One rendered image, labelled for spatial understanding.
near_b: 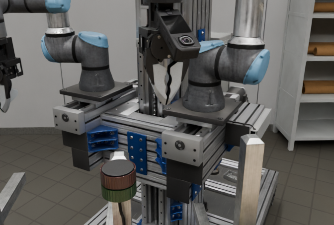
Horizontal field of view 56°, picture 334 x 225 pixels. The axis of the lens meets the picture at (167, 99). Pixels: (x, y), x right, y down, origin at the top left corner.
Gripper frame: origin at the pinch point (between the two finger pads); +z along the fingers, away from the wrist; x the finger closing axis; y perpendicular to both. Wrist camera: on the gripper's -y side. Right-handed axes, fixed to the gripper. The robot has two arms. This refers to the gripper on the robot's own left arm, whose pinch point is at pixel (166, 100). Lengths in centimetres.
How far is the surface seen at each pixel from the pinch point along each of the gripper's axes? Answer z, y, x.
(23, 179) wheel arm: 27.7, 26.1, 31.0
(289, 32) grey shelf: 18, 181, -196
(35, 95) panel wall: 83, 275, 35
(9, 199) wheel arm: 26.8, 16.8, 33.6
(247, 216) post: 21.9, -13.6, -12.1
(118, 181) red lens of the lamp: 8.1, -12.4, 13.3
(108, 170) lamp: 7.3, -9.8, 14.2
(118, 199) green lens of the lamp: 11.6, -12.4, 13.5
